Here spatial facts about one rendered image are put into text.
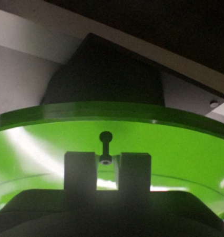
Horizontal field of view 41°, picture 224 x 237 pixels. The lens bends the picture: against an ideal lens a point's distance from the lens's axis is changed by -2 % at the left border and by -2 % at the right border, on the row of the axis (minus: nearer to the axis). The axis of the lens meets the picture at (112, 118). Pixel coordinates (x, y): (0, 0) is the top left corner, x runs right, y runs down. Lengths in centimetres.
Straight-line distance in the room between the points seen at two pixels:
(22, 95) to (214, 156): 27
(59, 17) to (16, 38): 5
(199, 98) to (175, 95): 3
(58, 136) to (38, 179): 4
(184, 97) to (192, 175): 19
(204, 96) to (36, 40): 21
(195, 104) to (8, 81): 24
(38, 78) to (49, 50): 5
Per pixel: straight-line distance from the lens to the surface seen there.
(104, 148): 18
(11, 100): 43
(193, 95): 39
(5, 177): 23
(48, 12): 34
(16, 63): 37
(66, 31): 33
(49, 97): 34
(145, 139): 19
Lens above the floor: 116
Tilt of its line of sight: 34 degrees down
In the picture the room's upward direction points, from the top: 180 degrees clockwise
